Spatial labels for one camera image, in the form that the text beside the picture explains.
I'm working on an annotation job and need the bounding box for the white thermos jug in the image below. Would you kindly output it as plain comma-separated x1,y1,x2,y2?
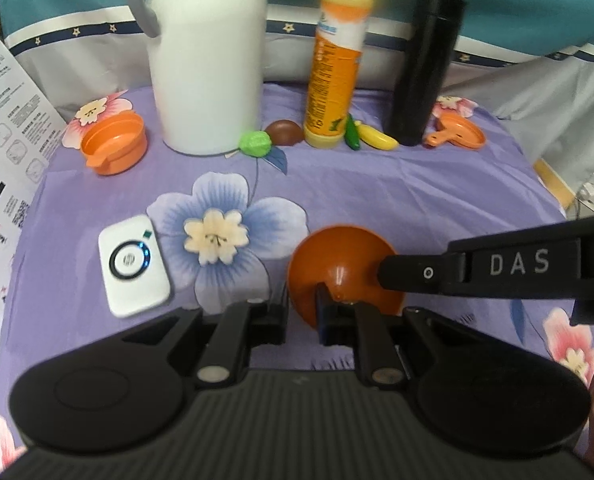
126,0,268,156

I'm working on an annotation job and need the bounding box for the black tall flask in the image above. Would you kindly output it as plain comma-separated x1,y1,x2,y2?
385,0,466,146

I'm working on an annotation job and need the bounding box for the orange toy pot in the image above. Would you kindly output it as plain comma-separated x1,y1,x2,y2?
80,110,148,177

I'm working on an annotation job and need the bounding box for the orange toy frying pan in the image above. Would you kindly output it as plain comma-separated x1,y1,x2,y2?
424,113,487,150

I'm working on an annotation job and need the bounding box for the purple floral tablecloth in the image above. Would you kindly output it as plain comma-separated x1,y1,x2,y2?
0,81,594,466

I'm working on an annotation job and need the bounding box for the green toy cucumber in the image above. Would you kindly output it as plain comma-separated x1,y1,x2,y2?
344,114,361,151

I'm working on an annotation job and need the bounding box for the orange yellow detergent bottle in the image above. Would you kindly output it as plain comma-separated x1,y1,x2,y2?
303,0,374,148

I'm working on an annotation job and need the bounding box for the yellow toy banana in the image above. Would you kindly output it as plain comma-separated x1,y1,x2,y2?
354,120,399,151

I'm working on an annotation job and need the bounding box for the green toy vegetable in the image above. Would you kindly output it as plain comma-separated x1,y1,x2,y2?
238,130,273,158

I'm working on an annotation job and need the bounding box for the brown toy half ball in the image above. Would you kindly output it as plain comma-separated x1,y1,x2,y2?
264,119,304,146

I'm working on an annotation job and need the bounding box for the orange-red plastic bowl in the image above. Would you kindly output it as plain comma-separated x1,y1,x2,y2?
287,224,404,327

